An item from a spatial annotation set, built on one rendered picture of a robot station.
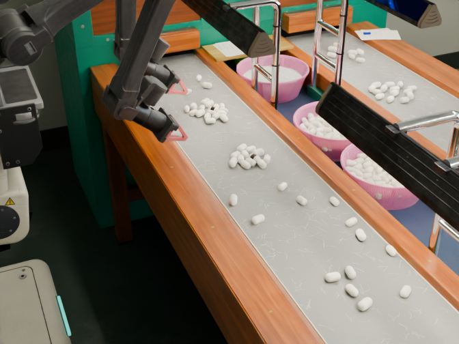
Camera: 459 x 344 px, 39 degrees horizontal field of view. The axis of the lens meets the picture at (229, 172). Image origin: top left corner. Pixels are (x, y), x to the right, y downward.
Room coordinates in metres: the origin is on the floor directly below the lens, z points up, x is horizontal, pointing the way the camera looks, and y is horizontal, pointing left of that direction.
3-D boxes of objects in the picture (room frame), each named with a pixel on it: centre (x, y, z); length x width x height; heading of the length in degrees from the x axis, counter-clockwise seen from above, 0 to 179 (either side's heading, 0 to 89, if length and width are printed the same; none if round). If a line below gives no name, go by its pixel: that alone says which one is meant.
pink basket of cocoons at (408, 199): (1.55, -0.45, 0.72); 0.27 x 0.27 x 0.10
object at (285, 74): (2.21, -0.16, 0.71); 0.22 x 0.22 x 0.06
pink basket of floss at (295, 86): (2.21, -0.16, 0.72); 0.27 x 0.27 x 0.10
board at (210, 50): (2.41, -0.07, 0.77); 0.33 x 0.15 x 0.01; 113
